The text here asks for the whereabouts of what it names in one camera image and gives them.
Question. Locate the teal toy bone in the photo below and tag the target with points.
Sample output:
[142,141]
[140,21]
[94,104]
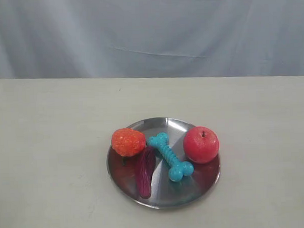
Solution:
[178,169]

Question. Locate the orange textured fruit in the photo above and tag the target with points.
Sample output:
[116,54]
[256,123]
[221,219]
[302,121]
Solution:
[127,142]

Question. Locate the purple toy vegetable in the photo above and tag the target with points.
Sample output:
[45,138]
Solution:
[145,166]

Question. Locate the red apple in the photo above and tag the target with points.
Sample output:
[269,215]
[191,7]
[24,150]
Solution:
[201,145]

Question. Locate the round stainless steel plate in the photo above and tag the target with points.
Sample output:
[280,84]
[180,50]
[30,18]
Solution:
[165,194]

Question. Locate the white fabric backdrop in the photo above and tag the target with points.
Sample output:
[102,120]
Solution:
[151,38]

